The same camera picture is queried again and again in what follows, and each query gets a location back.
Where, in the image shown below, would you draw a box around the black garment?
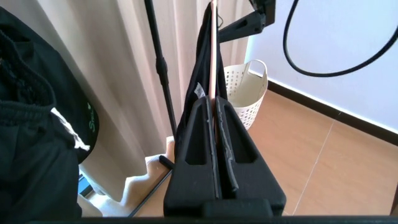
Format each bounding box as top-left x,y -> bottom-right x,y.
174,1 -> 229,162

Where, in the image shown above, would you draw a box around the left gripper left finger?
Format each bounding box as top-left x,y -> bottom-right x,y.
164,96 -> 221,217

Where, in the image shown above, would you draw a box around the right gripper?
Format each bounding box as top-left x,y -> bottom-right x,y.
217,0 -> 277,44

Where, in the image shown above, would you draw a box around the black drawstring shorts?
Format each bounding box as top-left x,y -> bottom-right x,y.
0,6 -> 100,218

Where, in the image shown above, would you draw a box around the black clothes rack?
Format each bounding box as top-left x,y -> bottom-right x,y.
127,0 -> 178,218

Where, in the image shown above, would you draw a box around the white laundry basket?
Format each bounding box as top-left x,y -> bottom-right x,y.
223,58 -> 269,131

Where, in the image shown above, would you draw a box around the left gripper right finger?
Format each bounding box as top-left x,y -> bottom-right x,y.
216,96 -> 287,216

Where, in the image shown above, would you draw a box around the beige curtain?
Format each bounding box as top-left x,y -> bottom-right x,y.
0,0 -> 253,203

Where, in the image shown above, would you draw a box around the black cable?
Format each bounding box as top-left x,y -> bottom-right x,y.
282,0 -> 398,78

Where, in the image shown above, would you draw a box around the pink clothes hanger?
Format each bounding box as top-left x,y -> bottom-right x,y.
208,0 -> 218,147

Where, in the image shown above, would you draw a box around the window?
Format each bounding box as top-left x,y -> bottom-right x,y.
78,174 -> 93,197

